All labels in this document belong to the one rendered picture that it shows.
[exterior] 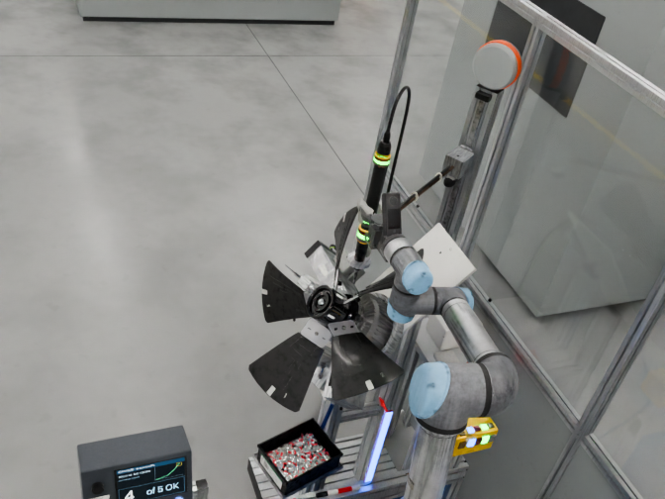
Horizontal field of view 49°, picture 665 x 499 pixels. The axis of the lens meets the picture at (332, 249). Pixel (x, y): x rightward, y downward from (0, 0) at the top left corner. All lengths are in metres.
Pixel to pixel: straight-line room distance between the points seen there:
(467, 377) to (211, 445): 2.06
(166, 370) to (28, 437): 0.70
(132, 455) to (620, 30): 2.98
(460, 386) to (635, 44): 2.55
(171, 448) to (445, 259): 1.12
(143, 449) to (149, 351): 1.98
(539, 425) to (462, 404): 1.20
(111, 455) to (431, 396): 0.79
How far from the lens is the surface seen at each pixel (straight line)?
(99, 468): 1.86
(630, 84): 2.26
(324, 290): 2.37
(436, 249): 2.53
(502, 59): 2.50
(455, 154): 2.57
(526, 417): 2.81
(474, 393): 1.57
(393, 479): 2.41
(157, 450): 1.89
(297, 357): 2.41
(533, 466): 2.85
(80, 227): 4.66
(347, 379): 2.19
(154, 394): 3.66
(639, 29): 3.82
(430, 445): 1.65
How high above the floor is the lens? 2.76
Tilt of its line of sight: 37 degrees down
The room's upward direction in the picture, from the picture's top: 11 degrees clockwise
